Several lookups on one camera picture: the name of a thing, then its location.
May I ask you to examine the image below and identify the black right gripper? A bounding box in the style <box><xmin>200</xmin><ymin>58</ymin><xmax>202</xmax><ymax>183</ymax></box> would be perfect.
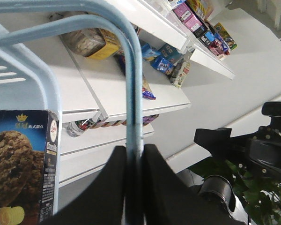
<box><xmin>194</xmin><ymin>101</ymin><xmax>281</xmax><ymax>183</ymax></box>

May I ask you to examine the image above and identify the potted green plant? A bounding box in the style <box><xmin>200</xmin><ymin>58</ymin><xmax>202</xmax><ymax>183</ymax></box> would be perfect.
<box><xmin>189</xmin><ymin>131</ymin><xmax>281</xmax><ymax>225</ymax></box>

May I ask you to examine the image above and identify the light blue plastic basket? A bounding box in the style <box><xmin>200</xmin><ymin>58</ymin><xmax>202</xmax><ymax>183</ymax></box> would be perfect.
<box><xmin>0</xmin><ymin>0</ymin><xmax>143</xmax><ymax>220</ymax></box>

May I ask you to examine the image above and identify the clear cookie tub yellow label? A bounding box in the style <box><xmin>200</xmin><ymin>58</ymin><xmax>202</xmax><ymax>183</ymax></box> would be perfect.
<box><xmin>60</xmin><ymin>28</ymin><xmax>121</xmax><ymax>60</ymax></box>

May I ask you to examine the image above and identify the purple snack box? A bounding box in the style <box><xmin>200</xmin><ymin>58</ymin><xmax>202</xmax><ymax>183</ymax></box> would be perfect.
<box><xmin>173</xmin><ymin>2</ymin><xmax>207</xmax><ymax>38</ymax></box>

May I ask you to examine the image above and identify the dark blue cookie box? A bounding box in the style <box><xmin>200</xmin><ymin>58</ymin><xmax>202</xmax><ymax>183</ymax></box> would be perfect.
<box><xmin>0</xmin><ymin>110</ymin><xmax>59</xmax><ymax>225</ymax></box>

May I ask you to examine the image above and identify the blue oreo snack pack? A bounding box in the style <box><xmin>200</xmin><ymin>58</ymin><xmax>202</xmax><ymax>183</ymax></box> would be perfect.
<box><xmin>150</xmin><ymin>56</ymin><xmax>174</xmax><ymax>75</ymax></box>

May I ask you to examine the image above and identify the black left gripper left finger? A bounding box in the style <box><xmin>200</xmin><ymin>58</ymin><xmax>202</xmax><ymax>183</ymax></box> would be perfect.
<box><xmin>41</xmin><ymin>146</ymin><xmax>127</xmax><ymax>225</ymax></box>

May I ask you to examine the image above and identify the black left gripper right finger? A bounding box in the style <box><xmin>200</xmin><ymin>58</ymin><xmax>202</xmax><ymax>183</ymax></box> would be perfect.
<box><xmin>141</xmin><ymin>144</ymin><xmax>242</xmax><ymax>225</ymax></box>

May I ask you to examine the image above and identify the white store shelving unit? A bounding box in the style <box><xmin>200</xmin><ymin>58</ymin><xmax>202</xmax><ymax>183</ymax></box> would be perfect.
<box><xmin>0</xmin><ymin>0</ymin><xmax>236</xmax><ymax>188</ymax></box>

